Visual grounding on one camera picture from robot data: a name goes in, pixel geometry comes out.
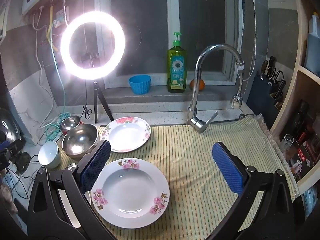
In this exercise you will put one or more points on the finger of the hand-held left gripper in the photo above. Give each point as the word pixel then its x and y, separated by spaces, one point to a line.
pixel 17 147
pixel 5 145

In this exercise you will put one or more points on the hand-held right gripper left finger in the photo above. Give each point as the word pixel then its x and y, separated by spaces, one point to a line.
pixel 96 165

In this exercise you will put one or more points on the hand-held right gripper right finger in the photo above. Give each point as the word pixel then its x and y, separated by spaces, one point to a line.
pixel 228 170

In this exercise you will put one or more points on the large steel bowl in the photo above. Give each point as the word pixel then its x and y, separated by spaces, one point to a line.
pixel 80 140

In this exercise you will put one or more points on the white ceramic bowl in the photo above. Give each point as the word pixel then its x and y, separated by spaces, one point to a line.
pixel 48 153

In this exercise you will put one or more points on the white floral plate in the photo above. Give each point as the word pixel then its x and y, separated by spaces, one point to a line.
pixel 127 133
pixel 135 190

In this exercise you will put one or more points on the small red steel bowl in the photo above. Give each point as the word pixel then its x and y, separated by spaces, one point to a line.
pixel 70 123

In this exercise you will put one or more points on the person's left hand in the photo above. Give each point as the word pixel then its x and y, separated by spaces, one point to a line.
pixel 7 197

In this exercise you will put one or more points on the dark round device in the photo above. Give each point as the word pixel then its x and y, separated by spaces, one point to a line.
pixel 22 161

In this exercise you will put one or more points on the steel pot lid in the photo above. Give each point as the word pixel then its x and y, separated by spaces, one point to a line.
pixel 7 130

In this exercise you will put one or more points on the yellow striped towel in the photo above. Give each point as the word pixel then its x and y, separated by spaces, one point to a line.
pixel 195 155

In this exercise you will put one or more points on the metal sink knob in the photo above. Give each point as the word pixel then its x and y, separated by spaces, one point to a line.
pixel 242 116

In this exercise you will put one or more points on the clear glass cup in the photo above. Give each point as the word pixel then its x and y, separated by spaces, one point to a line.
pixel 287 142

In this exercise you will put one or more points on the black tripod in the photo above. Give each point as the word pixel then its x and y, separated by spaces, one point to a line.
pixel 96 100

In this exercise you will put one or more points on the red and black box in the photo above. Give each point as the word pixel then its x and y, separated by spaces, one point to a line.
pixel 305 155

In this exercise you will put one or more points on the dark knife block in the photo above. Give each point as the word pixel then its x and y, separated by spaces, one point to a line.
pixel 262 95

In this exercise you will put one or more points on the dark glass bottle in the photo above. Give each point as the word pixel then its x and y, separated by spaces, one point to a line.
pixel 300 120

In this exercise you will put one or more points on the orange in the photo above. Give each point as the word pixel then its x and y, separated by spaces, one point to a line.
pixel 200 85

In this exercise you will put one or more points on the blue ribbed cup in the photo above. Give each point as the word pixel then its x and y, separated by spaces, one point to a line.
pixel 140 83

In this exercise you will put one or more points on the chrome faucet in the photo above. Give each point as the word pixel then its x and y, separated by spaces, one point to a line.
pixel 197 80

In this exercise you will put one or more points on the black scissors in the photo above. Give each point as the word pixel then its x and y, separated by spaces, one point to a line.
pixel 276 76

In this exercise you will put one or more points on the green dish soap bottle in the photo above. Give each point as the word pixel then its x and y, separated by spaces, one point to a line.
pixel 176 70

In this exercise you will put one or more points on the wooden shelf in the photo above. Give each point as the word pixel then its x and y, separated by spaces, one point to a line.
pixel 300 80

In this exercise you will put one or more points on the yellow pipe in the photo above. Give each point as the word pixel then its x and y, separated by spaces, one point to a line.
pixel 50 22

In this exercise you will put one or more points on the blue plastic jug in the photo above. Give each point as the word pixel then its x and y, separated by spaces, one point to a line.
pixel 312 47

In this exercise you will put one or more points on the dark glass window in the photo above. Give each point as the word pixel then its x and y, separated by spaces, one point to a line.
pixel 140 17

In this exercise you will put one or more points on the white wall cabinet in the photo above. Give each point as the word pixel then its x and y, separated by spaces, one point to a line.
pixel 3 25

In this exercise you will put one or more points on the wall socket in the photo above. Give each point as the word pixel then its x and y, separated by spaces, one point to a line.
pixel 58 18

